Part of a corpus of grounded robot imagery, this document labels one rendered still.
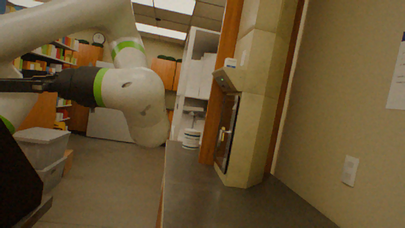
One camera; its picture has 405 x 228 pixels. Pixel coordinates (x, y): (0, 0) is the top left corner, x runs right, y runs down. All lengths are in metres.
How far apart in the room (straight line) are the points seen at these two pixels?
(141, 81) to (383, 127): 0.87
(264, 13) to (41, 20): 0.91
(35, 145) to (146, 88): 2.59
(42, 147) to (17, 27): 2.29
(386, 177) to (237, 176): 0.60
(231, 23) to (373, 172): 1.08
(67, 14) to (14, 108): 0.31
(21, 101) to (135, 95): 0.44
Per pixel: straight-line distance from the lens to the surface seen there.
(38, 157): 3.08
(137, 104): 0.53
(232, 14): 1.64
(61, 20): 0.84
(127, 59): 0.83
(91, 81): 0.58
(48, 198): 0.97
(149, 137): 0.62
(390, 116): 1.09
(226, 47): 1.59
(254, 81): 1.22
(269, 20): 1.30
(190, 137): 1.90
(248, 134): 1.23
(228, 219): 0.95
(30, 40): 0.83
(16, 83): 0.64
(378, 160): 1.10
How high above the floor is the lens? 1.34
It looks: 5 degrees down
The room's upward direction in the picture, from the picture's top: 10 degrees clockwise
